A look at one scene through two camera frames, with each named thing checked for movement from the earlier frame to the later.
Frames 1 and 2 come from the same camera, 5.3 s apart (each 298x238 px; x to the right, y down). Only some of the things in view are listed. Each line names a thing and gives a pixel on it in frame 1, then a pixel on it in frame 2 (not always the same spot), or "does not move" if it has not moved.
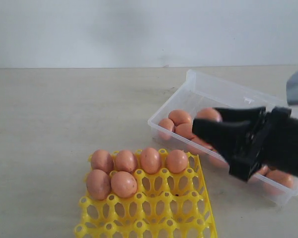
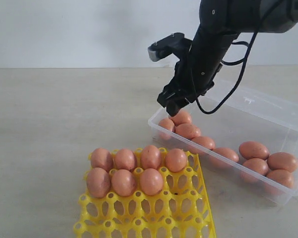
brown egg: (209, 113) -> (151, 182)
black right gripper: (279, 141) -> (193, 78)
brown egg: (101, 160) does not move
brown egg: (125, 161) does not move
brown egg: (176, 161) does not move
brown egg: (179, 117) does not move
